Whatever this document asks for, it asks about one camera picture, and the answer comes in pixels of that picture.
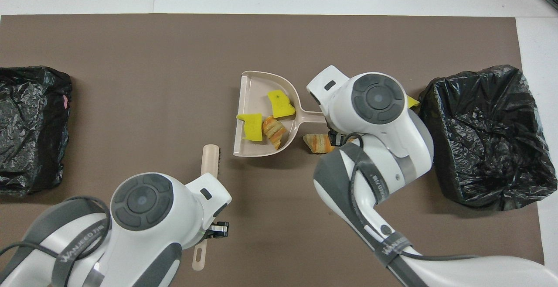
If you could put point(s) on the brown table mat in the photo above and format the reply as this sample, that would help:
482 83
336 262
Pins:
130 51

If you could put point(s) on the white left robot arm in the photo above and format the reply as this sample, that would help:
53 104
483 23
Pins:
144 234

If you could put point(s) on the orange striped croissant piece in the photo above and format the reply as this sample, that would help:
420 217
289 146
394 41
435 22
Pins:
274 132
316 143

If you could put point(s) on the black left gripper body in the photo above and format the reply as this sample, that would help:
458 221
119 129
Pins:
216 217

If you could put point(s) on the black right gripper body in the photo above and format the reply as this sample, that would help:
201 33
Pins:
330 126

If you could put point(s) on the yellow sponge with dark spot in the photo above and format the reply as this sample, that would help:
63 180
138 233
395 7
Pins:
281 104

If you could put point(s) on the yellow sponge piece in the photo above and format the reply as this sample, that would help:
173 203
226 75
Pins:
252 128
413 102

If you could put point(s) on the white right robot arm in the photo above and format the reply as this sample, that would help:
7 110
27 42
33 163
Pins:
379 121

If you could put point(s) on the beige plastic dustpan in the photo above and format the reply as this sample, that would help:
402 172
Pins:
253 99

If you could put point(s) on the black bag lined bin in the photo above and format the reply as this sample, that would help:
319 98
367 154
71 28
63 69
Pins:
35 125
488 147

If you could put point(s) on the beige hand brush black bristles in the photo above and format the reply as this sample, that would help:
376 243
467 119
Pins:
209 160

